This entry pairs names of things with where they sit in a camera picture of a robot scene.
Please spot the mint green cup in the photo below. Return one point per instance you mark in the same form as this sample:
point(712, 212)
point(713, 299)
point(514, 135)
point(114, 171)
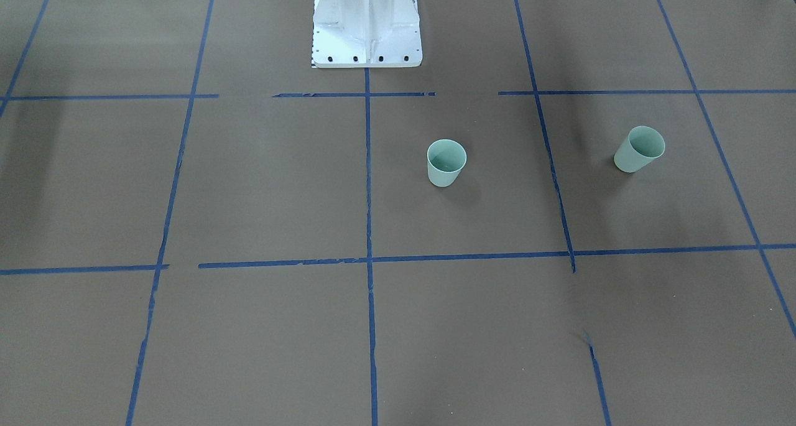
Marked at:
point(445, 160)
point(642, 145)

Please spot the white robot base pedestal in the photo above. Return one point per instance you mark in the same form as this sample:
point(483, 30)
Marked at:
point(366, 33)

